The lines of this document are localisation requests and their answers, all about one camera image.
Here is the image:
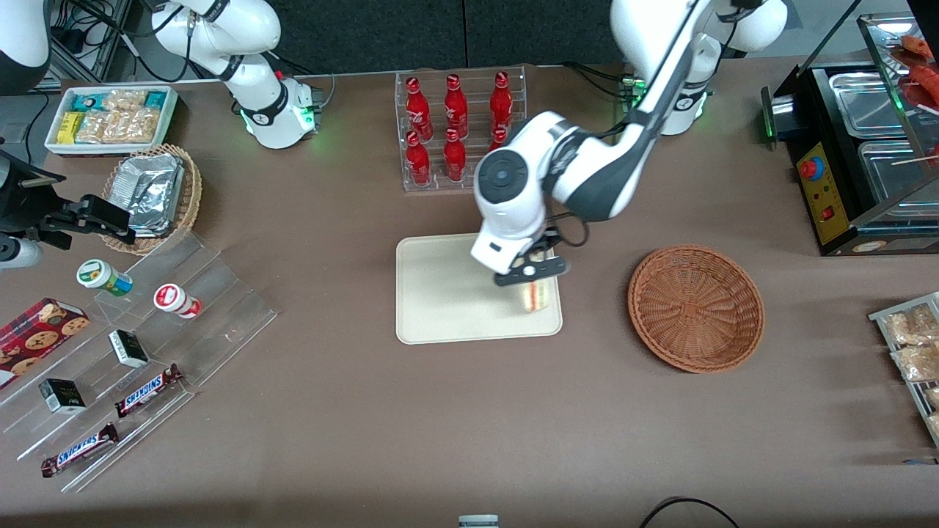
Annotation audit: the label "green lidded cup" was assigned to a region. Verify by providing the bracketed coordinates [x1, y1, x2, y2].
[76, 259, 134, 297]

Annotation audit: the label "clear acrylic stepped stand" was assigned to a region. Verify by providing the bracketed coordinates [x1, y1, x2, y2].
[0, 315, 197, 494]
[73, 231, 278, 389]

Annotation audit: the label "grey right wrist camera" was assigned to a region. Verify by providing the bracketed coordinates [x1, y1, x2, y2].
[0, 238, 43, 270]

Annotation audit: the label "silver foil packet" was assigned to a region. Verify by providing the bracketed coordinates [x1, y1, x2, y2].
[110, 153, 186, 238]

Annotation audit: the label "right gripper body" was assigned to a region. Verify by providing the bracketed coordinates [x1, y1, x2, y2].
[0, 150, 68, 240]

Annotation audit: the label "tray of packaged snacks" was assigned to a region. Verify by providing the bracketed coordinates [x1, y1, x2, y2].
[869, 292, 939, 448]

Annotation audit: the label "light tan wicker basket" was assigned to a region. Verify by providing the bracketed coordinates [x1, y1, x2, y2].
[101, 143, 203, 256]

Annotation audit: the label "Snickers bar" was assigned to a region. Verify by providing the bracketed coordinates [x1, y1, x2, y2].
[114, 363, 184, 419]
[40, 423, 120, 479]

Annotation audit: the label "triangular sandwich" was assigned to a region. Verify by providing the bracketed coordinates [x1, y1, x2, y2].
[517, 249, 556, 314]

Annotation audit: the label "black base cables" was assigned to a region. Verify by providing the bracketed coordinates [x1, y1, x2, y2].
[563, 62, 633, 100]

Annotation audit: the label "small black box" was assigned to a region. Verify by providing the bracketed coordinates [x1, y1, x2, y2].
[38, 378, 87, 415]
[108, 329, 150, 369]

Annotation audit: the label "clear rice cracker packet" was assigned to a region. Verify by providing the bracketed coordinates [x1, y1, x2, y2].
[103, 89, 147, 113]
[77, 111, 112, 144]
[110, 109, 161, 144]

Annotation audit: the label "black food warmer machine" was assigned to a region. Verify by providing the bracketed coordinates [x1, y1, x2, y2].
[761, 15, 939, 257]

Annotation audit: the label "red plaid cookie box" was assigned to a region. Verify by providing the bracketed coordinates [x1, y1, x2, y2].
[0, 297, 90, 389]

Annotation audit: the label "steel pan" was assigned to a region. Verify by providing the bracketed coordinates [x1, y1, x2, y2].
[829, 70, 915, 138]
[857, 139, 939, 210]

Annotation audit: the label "black cable loop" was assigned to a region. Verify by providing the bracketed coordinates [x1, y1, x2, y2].
[638, 496, 742, 528]

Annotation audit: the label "clear bag of snacks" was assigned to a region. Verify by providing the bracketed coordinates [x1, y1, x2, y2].
[883, 304, 939, 346]
[891, 345, 939, 383]

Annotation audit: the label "white snack bin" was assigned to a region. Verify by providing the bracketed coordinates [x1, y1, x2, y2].
[44, 85, 180, 157]

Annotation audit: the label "cream rectangular tray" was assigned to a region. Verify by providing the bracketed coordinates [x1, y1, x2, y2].
[395, 229, 563, 345]

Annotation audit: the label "brown round wicker basket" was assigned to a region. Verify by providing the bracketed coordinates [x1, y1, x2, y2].
[627, 244, 766, 373]

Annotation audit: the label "red lidded cup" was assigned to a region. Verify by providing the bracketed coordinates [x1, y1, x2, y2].
[153, 283, 202, 320]

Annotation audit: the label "clear acrylic bottle rack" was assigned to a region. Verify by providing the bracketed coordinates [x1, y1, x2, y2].
[395, 65, 527, 193]

